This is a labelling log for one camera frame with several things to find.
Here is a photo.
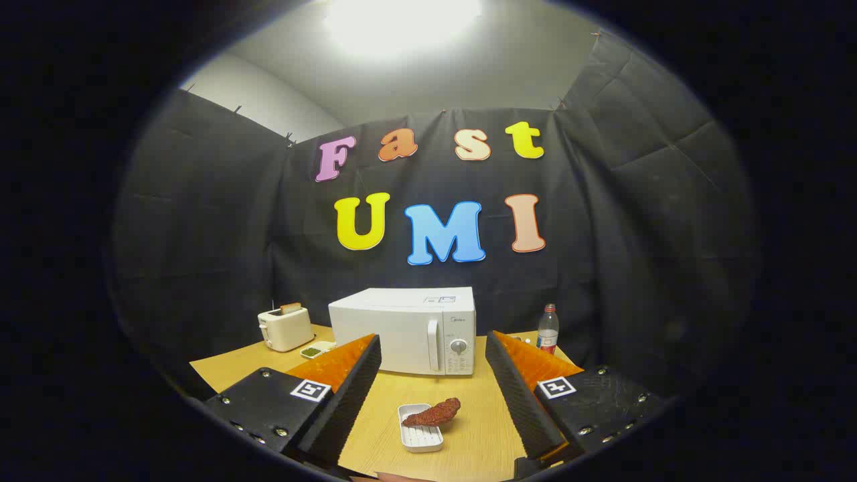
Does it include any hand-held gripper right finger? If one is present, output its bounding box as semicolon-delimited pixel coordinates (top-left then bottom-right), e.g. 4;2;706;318
485;329;670;469

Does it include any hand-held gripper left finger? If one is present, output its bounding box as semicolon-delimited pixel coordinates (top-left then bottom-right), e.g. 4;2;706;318
203;333;382;473

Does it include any reddish brown fried meat piece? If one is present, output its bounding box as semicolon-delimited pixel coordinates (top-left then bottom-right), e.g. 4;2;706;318
402;397;462;428

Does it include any white toaster oven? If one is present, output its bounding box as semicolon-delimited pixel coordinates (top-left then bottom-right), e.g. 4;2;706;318
328;287;477;376

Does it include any cream bread toaster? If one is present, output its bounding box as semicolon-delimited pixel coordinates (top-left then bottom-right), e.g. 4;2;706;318
257;305;315;353

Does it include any clear plastic water bottle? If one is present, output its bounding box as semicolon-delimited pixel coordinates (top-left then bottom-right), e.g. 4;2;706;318
536;303;560;355

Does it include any white ribbed rectangular dish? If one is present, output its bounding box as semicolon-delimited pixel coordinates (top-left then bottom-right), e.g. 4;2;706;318
397;403;445;453

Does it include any black backdrop cloth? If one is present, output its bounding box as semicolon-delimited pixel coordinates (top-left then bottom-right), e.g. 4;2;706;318
110;30;761;402

